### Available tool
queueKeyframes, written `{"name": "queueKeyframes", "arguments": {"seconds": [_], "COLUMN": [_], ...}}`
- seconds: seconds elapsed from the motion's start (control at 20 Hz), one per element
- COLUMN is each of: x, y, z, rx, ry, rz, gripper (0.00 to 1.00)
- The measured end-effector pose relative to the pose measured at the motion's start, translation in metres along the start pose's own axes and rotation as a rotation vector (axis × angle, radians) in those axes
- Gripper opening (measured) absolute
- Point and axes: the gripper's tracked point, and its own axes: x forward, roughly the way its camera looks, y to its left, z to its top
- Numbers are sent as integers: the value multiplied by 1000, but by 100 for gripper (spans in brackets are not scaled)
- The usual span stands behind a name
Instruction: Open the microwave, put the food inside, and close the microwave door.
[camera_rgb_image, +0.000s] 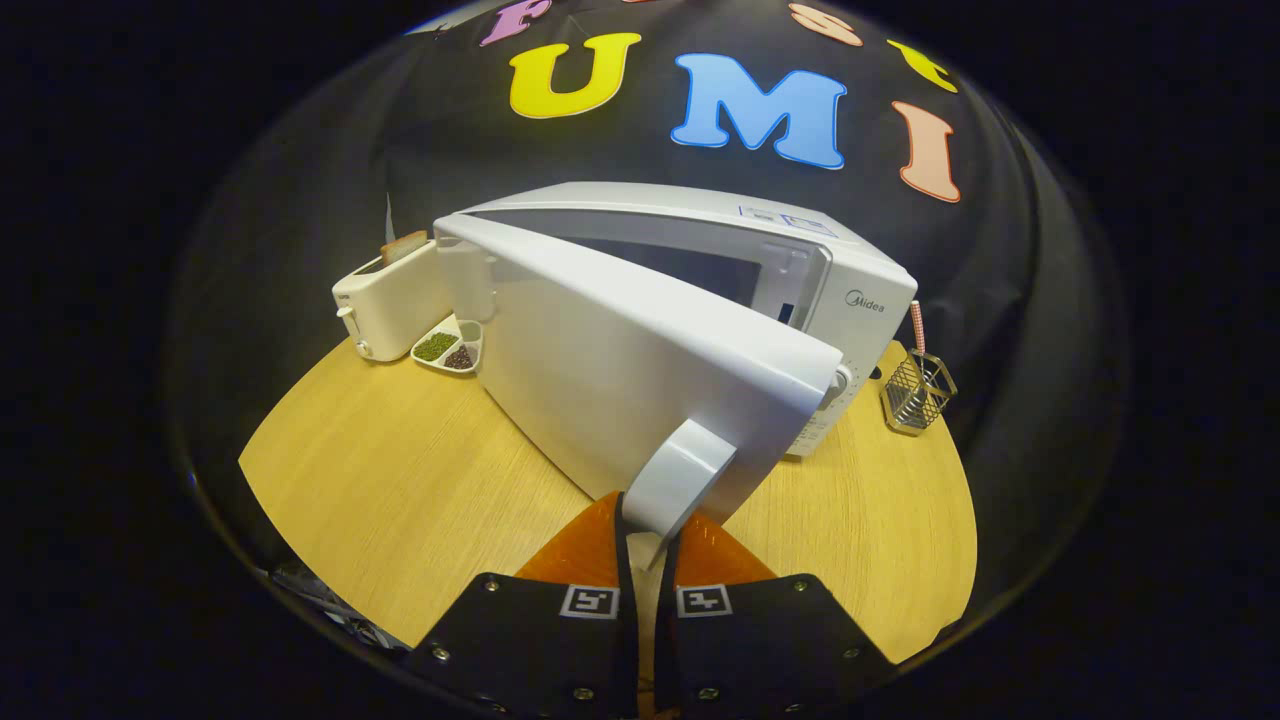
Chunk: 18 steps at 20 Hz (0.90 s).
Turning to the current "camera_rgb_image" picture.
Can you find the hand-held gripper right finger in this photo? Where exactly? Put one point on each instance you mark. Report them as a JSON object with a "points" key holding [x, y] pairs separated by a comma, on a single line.
{"points": [[668, 620]]}

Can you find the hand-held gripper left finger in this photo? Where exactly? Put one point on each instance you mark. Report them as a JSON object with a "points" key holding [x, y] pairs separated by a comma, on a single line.
{"points": [[625, 600]]}

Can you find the white microwave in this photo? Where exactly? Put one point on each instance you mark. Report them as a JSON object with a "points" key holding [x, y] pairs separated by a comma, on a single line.
{"points": [[620, 380]]}

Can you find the white divided bean dish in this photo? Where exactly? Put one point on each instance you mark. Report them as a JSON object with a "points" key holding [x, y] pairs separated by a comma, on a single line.
{"points": [[445, 348]]}

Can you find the white toaster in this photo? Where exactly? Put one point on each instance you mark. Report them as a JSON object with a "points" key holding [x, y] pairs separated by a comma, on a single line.
{"points": [[395, 310]]}

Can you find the pink striped straw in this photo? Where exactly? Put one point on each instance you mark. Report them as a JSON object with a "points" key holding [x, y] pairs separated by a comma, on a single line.
{"points": [[917, 328]]}

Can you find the toast slice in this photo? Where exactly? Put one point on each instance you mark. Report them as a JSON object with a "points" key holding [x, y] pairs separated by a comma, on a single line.
{"points": [[403, 248]]}

